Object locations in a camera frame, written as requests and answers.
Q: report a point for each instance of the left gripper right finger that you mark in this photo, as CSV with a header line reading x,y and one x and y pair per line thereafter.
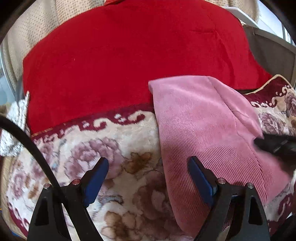
x,y
248,221

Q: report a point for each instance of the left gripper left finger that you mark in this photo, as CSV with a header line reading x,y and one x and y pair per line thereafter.
x,y
48,220

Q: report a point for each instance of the pink corduroy jacket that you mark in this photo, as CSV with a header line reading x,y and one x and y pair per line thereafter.
x,y
200,116

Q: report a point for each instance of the floral plush blanket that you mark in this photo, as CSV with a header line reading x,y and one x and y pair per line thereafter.
x,y
133,203

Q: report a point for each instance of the white crackle-pattern pillow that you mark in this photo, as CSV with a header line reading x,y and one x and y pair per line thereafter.
x,y
13,126

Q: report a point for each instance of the red quilt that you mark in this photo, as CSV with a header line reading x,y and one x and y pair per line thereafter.
x,y
50,108

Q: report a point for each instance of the beige dotted curtain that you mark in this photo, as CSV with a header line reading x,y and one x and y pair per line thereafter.
x,y
30,25

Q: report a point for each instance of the red pillow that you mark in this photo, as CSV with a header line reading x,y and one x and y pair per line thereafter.
x,y
108,2

